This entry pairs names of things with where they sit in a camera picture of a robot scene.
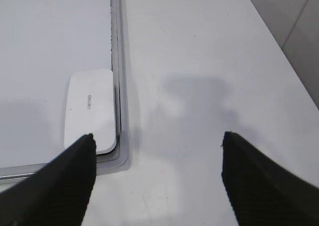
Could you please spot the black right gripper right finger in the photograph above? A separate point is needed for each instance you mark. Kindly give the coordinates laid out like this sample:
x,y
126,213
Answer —
x,y
261,192

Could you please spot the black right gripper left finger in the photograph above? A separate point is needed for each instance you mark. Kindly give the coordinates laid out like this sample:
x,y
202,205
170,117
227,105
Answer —
x,y
56,195

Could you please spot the white whiteboard eraser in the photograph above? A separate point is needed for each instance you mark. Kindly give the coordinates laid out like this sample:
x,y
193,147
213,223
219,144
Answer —
x,y
92,108

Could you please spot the aluminium framed whiteboard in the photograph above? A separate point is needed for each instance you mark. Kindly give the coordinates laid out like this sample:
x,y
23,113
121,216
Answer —
x,y
45,45

